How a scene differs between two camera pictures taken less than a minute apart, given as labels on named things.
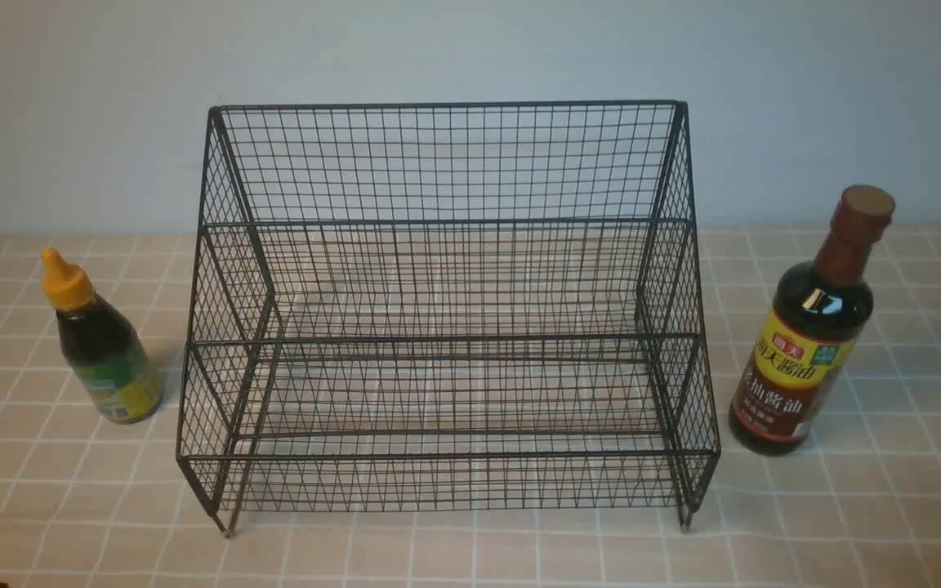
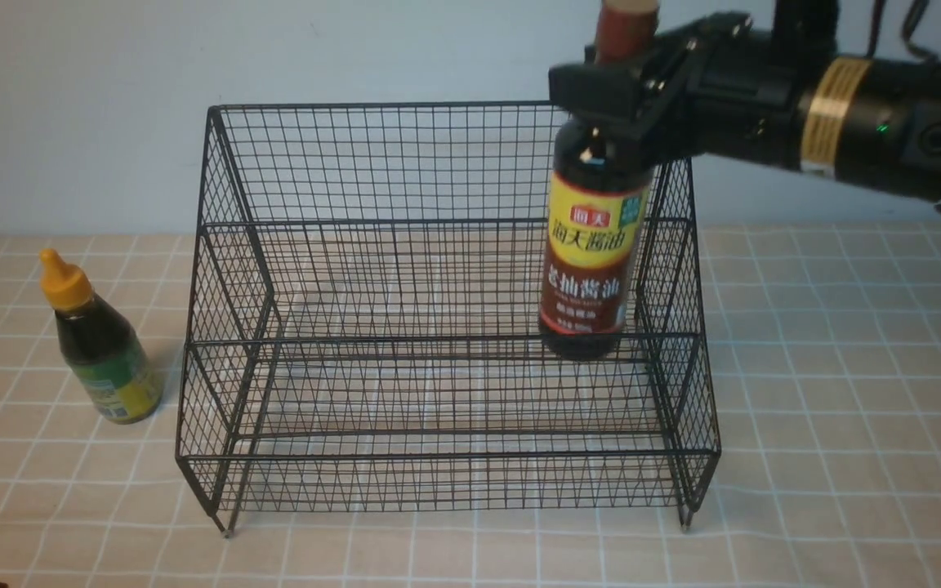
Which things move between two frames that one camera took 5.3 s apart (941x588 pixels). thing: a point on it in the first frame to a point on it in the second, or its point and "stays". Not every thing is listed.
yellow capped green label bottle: (104, 345) stays
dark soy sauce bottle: (817, 315) to (599, 200)
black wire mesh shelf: (448, 305) stays
